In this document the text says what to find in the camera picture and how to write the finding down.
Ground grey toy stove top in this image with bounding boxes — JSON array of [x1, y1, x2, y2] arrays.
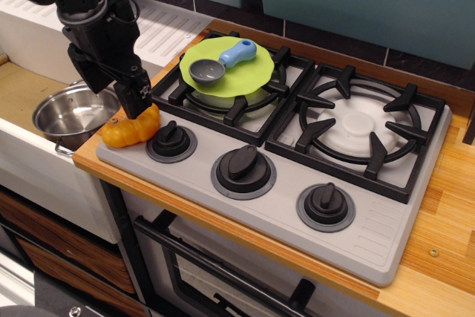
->
[[95, 28, 453, 288]]

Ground black right burner grate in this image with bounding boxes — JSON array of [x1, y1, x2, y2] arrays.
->
[[266, 65, 452, 203]]

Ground toy oven door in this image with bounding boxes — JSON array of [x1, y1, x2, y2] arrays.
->
[[133, 211, 380, 316]]

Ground black right stove knob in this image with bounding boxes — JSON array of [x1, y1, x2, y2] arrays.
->
[[296, 183, 356, 233]]

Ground black middle stove knob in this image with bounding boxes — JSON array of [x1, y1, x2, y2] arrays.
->
[[211, 145, 277, 200]]

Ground stainless steel pot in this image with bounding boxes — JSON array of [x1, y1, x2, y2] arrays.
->
[[32, 81, 121, 155]]

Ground wooden drawer fronts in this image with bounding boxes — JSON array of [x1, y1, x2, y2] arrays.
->
[[1, 187, 146, 316]]

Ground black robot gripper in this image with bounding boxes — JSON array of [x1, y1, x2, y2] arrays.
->
[[61, 0, 152, 120]]

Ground lime green plastic plate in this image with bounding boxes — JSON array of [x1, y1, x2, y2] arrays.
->
[[179, 36, 275, 98]]

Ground black left burner grate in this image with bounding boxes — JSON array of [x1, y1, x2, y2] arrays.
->
[[152, 30, 315, 146]]

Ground black left stove knob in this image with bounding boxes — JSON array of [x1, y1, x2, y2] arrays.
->
[[146, 120, 197, 164]]

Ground black burner grate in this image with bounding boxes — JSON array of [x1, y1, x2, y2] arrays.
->
[[152, 30, 315, 146], [266, 65, 452, 203]]

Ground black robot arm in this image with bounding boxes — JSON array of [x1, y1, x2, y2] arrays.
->
[[56, 0, 152, 119]]

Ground grey spoon with blue handle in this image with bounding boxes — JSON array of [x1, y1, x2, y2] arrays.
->
[[189, 39, 257, 86]]

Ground black oven door handle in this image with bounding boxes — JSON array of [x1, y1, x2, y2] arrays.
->
[[133, 216, 315, 316]]

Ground black stove knob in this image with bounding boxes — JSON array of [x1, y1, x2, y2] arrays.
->
[[296, 183, 356, 233], [211, 145, 277, 200], [146, 120, 197, 164]]

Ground orange plastic croissant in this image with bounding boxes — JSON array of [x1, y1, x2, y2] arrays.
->
[[101, 104, 161, 148]]

